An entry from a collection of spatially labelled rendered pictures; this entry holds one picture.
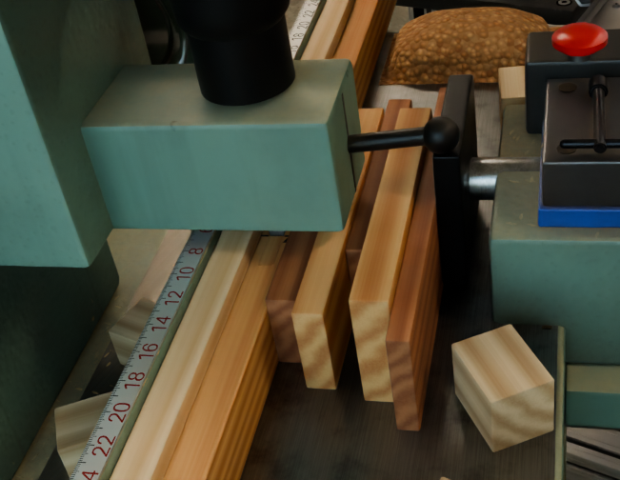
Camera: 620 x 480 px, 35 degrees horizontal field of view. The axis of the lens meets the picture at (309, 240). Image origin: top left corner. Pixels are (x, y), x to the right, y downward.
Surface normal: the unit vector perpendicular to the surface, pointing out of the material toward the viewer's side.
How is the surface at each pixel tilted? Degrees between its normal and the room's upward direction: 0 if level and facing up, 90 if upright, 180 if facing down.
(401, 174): 0
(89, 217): 90
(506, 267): 90
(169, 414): 0
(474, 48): 43
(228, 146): 90
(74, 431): 0
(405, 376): 90
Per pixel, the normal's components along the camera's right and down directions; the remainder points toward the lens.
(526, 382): -0.14, -0.79
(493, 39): -0.17, -0.19
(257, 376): 0.97, 0.02
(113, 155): -0.21, 0.62
